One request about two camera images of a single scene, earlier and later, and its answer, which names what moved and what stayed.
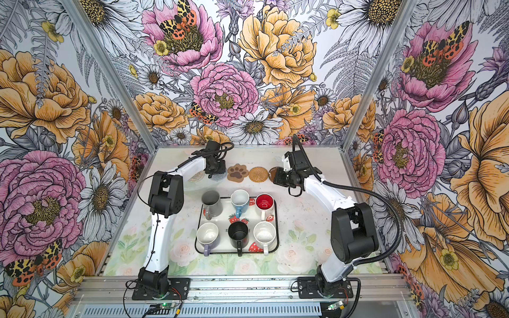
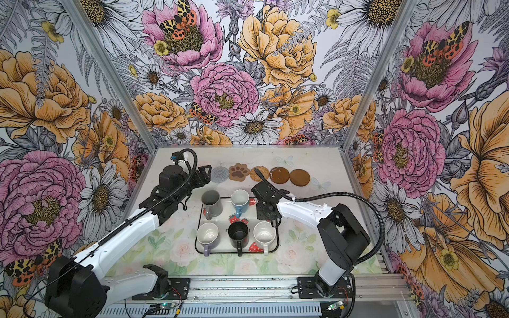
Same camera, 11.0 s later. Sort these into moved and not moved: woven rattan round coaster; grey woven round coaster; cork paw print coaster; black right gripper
Moved: black right gripper
Not moved: woven rattan round coaster; cork paw print coaster; grey woven round coaster
